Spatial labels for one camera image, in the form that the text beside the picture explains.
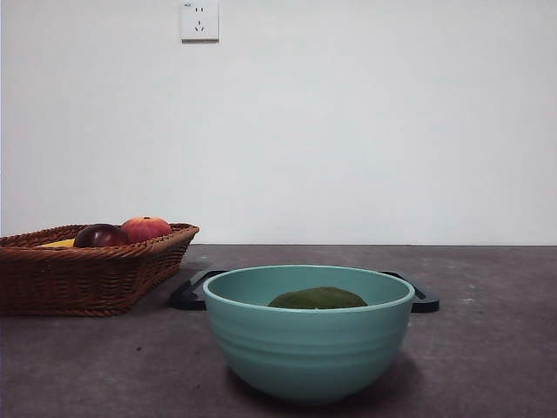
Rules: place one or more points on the green avocado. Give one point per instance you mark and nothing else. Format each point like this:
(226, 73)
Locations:
(317, 298)

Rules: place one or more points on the yellow banana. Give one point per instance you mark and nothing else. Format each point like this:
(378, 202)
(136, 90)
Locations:
(58, 244)

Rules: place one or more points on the black rectangular tray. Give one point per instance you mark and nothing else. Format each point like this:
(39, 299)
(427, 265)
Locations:
(187, 296)

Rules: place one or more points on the dark purple plum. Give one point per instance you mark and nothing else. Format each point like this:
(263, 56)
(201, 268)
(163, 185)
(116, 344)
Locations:
(101, 235)

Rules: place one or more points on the white wall power socket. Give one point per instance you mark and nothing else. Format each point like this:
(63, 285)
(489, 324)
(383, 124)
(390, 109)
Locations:
(199, 21)

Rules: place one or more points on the teal ceramic bowl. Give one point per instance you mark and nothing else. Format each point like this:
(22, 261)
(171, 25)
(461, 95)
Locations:
(304, 344)

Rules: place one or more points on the red yellow peach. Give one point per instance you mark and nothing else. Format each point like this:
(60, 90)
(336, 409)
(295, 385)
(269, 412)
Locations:
(145, 227)

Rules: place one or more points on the brown wicker basket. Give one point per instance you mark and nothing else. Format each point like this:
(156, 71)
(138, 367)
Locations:
(78, 278)

